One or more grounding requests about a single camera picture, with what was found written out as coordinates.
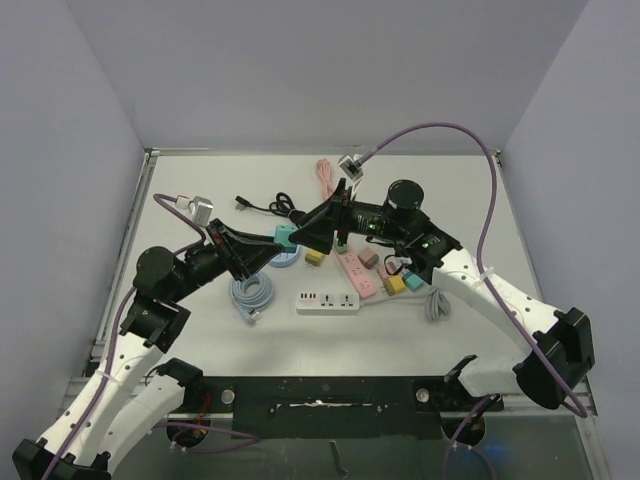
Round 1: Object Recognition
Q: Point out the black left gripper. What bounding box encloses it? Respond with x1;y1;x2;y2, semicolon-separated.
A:
169;218;283;302

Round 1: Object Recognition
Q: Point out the teal USB charger plug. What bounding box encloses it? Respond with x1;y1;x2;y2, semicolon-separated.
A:
274;225;298;253

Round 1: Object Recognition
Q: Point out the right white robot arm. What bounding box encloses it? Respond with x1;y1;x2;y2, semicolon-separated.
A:
290;180;595;410

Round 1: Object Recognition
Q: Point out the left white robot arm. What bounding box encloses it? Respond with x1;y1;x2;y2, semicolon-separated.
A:
12;220;284;479

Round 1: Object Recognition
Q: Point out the yellow USB charger plug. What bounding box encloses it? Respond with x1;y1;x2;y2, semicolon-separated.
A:
304;249;325;268

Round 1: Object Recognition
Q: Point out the pink USB charger plug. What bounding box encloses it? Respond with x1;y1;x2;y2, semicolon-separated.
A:
358;247;379;269

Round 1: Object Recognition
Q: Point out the round blue power strip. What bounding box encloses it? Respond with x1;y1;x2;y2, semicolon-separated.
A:
268;250;300;268

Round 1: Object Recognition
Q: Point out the pink power strip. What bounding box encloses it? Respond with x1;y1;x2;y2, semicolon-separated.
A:
337;252;378;300

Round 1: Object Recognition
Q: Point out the white power strip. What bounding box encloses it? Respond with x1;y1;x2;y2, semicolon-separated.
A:
295;291;360;316

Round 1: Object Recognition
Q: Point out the black coiled cable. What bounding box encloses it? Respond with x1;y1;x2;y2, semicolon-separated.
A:
233;193;314;234

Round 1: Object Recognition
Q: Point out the coiled light blue cable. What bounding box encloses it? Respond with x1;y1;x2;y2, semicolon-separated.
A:
228;273;276;326

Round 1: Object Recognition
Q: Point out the pink cable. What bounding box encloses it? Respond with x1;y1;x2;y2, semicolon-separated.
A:
314;158;337;199

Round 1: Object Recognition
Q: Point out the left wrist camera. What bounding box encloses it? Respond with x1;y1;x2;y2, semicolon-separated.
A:
175;195;214;227

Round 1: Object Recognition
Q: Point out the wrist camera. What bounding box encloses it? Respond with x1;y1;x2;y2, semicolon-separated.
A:
175;195;214;227
338;155;363;182

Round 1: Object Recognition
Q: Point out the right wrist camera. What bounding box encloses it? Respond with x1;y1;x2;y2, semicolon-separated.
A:
338;155;363;182

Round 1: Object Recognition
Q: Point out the grey coiled cable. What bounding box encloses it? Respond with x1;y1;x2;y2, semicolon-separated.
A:
361;288;451;325

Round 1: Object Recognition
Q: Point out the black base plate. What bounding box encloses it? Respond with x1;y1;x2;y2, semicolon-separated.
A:
176;374;480;440

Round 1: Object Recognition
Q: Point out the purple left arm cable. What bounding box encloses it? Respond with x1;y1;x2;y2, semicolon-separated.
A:
42;193;261;480

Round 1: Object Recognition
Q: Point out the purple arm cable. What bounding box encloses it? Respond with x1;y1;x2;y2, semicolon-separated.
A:
357;121;589;480
42;193;261;480

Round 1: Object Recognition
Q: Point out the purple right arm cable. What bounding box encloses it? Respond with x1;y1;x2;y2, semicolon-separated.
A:
357;121;589;480

